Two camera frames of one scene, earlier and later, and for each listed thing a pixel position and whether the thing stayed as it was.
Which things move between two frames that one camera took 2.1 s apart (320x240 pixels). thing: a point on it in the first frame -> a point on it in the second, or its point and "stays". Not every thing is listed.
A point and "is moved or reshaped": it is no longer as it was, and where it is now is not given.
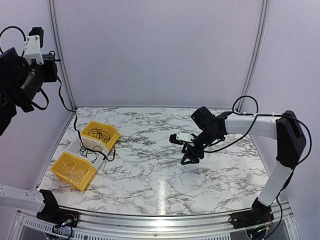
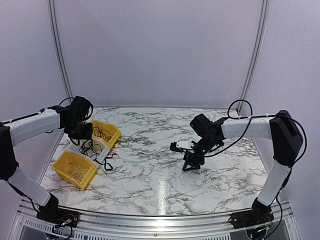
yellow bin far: x=107 y=133 stays
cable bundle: x=94 y=152 is moved or reshaped
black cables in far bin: x=99 y=134 stays
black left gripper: x=52 y=75 -> x=87 y=135
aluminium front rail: x=106 y=227 stays
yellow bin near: x=74 y=170 stays
